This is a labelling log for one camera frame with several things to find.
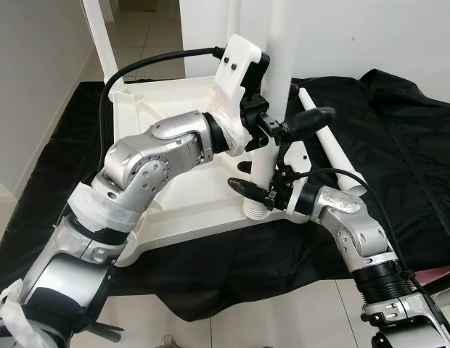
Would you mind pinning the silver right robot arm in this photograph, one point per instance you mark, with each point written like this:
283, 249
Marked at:
348, 217

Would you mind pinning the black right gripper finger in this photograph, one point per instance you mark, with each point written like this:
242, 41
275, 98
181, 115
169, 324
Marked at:
250, 188

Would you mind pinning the pink plastic seat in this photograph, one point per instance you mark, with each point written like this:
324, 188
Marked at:
437, 273

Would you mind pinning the grey robot left foot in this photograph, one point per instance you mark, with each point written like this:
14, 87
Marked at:
167, 342

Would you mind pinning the black cloth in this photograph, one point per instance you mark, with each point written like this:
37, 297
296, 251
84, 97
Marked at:
406, 159

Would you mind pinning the black metal pole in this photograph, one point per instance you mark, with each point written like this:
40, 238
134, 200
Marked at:
105, 332

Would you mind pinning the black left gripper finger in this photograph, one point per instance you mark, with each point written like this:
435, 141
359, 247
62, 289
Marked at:
312, 120

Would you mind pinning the white plastic table leg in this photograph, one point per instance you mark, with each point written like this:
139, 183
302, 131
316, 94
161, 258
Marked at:
328, 138
101, 36
283, 43

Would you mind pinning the white plastic table top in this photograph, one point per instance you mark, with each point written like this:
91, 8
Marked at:
189, 210

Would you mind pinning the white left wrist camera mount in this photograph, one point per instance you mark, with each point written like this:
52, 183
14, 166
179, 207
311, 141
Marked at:
236, 72

